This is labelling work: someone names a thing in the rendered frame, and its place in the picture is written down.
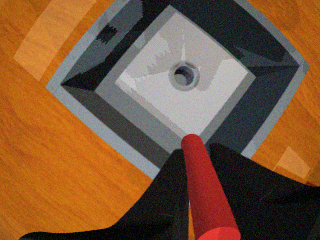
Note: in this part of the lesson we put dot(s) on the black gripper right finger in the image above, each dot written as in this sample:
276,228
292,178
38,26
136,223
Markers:
266,205

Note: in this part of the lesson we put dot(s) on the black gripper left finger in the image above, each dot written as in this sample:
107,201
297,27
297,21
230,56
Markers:
161,213

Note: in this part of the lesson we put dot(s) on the red peg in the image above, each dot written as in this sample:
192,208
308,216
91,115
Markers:
211,215

